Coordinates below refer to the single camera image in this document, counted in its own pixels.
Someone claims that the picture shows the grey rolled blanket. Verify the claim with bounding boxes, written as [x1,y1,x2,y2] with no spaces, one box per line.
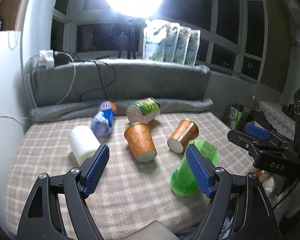
[29,97,214,124]

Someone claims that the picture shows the green paper shopping bag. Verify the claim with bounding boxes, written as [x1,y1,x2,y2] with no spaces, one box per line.
[223,102,250,129]

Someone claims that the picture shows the white power adapter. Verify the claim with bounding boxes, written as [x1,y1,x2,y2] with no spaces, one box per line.
[38,50,55,70]

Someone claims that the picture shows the pink plaid blanket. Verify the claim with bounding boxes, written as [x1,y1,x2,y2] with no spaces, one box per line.
[5,112,253,239]

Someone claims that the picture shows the black cable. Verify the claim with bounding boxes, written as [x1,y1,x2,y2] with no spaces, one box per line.
[79,59,117,103]

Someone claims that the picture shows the plain orange paper cup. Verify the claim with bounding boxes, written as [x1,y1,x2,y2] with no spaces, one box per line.
[167,119,199,154]

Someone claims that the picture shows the black tripod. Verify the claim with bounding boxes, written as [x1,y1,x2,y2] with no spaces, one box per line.
[109,17,136,60]

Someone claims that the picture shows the white lace cloth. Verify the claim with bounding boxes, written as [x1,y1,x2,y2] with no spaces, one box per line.
[258,101,295,140]

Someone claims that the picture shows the blue striped cloth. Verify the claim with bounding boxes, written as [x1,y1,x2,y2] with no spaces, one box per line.
[218,206,235,239]

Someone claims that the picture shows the orange patterned paper cup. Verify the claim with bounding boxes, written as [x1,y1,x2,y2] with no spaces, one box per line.
[124,122,157,163]

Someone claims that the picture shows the white cable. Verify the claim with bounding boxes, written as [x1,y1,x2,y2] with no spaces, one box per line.
[0,51,77,120]

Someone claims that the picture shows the grey sofa backrest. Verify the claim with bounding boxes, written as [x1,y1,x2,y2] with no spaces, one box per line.
[30,59,211,107]

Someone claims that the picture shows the blue orange plastic bottle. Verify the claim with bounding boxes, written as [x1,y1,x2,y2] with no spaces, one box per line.
[91,101,116,137]

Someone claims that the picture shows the white pouch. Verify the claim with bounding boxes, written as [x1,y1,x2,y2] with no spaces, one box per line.
[173,26,191,64]
[185,30,200,66]
[163,22,180,62]
[142,19,170,62]

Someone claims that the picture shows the white plastic cup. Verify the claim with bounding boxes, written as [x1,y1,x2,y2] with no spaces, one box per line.
[68,125,101,166]

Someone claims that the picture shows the green tea bottle cup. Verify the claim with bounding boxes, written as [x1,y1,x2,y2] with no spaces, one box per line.
[170,139,219,196]

